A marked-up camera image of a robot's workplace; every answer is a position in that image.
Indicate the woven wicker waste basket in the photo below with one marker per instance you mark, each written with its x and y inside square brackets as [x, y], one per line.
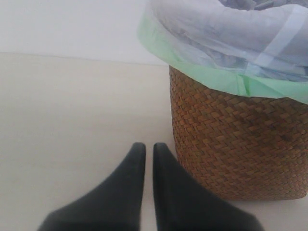
[240, 148]

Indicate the translucent white bin liner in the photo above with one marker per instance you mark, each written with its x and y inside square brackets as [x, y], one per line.
[250, 48]

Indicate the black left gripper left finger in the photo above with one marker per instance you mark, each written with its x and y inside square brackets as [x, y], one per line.
[114, 205]

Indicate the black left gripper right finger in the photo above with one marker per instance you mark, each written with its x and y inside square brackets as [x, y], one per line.
[182, 204]

